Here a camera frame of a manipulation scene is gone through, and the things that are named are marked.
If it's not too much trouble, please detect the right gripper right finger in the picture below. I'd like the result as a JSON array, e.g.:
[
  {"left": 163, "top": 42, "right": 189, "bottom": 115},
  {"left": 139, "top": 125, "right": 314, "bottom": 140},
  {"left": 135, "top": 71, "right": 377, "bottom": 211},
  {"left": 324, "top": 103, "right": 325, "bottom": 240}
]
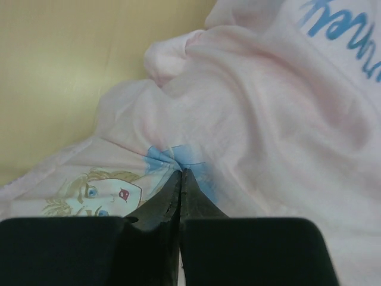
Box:
[{"left": 180, "top": 169, "right": 339, "bottom": 285}]

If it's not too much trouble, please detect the purple princess pillowcase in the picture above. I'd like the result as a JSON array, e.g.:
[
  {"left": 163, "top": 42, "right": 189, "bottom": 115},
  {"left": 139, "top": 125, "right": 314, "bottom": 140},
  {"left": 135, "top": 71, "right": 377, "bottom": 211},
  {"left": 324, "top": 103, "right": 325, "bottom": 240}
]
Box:
[{"left": 1, "top": 1, "right": 380, "bottom": 285}]

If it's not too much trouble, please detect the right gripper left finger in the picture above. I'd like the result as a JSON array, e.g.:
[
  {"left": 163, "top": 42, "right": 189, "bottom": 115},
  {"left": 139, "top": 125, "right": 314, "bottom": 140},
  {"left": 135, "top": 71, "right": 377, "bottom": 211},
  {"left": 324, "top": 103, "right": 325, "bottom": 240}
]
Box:
[{"left": 1, "top": 171, "right": 182, "bottom": 285}]

